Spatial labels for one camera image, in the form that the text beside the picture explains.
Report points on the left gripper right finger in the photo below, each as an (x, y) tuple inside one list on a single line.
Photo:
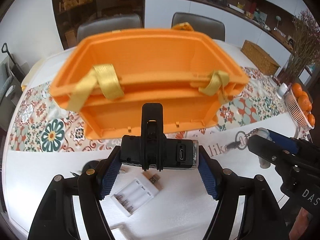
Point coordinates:
[(261, 217)]

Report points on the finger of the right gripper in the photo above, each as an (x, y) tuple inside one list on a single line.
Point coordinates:
[(268, 150), (282, 138)]

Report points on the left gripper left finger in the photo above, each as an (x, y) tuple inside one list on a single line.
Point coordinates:
[(55, 216)]

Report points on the astronaut figure keychain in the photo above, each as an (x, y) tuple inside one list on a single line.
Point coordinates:
[(243, 140)]

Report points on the white battery charger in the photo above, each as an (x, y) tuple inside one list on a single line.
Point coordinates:
[(136, 194)]

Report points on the black clip-on device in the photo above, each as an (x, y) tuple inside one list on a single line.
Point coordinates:
[(152, 149)]

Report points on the white USB wall charger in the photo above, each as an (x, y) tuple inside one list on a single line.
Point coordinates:
[(118, 233)]

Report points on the black retractable cable reel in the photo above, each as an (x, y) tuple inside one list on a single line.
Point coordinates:
[(89, 165)]

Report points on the operator right hand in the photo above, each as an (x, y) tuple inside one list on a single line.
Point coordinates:
[(306, 226)]

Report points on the basket of oranges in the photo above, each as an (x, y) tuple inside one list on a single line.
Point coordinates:
[(299, 105)]

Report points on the white small cup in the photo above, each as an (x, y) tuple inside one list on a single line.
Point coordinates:
[(281, 91)]

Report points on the woven wicker box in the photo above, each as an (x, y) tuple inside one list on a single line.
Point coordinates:
[(260, 58)]

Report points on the patterned tile table runner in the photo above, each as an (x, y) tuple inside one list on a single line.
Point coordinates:
[(42, 126)]

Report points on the dried flower vase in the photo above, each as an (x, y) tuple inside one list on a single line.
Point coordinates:
[(305, 48)]

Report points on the right grey dining chair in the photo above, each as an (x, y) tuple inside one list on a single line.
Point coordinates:
[(212, 28)]

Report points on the grey dining chair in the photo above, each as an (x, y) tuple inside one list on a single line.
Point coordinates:
[(212, 28), (107, 24)]

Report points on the black upright vacuum cleaner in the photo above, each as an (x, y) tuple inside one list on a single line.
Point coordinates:
[(15, 68)]

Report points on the orange plastic storage crate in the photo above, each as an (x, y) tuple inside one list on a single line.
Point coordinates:
[(110, 76)]

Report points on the left grey dining chair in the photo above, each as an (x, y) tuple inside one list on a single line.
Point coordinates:
[(107, 24)]

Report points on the dark wooden shelf cabinet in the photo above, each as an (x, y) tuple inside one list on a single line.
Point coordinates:
[(70, 14)]

